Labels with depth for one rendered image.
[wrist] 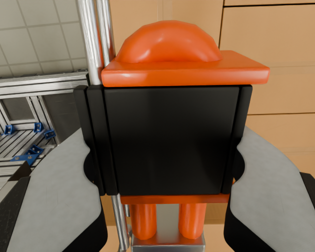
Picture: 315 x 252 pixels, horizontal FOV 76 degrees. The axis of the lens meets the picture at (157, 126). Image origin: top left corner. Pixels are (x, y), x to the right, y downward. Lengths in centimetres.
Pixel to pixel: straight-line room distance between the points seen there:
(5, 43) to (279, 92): 151
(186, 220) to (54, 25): 136
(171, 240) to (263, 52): 77
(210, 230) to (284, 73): 68
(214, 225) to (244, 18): 65
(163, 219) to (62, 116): 120
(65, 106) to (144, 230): 118
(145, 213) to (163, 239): 4
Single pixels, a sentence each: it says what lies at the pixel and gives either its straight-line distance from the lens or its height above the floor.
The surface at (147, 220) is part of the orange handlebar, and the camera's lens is 17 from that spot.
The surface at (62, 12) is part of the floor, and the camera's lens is 141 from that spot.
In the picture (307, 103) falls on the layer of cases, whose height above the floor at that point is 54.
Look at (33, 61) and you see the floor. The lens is 154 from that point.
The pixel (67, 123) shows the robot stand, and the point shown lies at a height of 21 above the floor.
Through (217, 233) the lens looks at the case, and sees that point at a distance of 45.
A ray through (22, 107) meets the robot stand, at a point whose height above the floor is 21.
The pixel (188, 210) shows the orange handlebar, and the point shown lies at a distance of 17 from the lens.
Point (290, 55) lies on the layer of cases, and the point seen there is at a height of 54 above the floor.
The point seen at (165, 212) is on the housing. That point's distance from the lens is 21.
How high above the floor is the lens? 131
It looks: 61 degrees down
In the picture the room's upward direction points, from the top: 179 degrees clockwise
